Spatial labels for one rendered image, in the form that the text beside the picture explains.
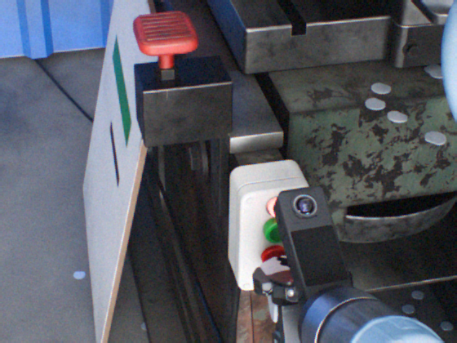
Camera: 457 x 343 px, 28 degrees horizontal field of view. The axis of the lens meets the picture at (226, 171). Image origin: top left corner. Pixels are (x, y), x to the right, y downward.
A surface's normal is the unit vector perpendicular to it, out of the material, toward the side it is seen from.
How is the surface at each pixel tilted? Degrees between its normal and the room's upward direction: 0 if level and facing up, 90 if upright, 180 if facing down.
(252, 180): 0
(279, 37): 90
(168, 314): 0
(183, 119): 90
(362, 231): 106
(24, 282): 0
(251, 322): 90
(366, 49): 90
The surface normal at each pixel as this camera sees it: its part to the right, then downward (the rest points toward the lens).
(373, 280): 0.01, -0.81
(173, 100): 0.23, 0.58
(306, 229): 0.15, -0.45
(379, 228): 0.08, 0.78
